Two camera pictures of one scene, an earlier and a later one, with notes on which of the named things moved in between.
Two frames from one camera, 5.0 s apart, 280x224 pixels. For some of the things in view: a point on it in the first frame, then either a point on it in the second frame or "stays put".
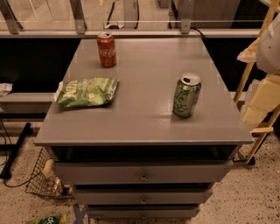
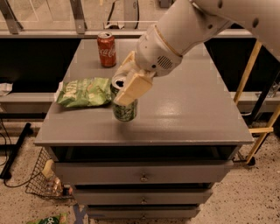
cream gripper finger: [249, 54] -> [128, 66]
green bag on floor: [60, 218] stays put
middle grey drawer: [141, 196] stays put
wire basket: [45, 178] stays put
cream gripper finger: [264, 97] -> [136, 87]
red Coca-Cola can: [107, 49] stays put
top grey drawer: [143, 172] stays put
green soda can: [186, 94] -> [122, 112]
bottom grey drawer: [139, 212] stays put
